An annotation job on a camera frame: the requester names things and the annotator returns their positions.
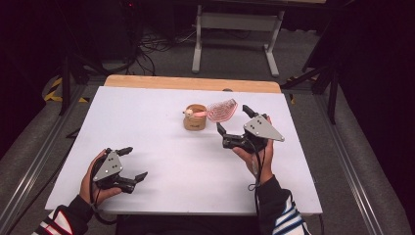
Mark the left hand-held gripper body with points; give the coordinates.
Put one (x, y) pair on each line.
(108, 167)

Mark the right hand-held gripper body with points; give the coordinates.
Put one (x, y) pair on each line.
(264, 130)

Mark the tan bear pen holder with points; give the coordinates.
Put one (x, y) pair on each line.
(194, 124)

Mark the person's left hand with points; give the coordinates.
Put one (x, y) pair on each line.
(86, 189)

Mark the person's right hand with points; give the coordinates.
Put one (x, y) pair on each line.
(266, 163)

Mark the black tripod stand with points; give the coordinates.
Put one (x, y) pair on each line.
(67, 81)
(332, 98)

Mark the white metal stand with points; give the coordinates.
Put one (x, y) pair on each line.
(238, 21)

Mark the aluminium floor rail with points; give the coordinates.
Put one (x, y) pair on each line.
(346, 163)
(36, 163)

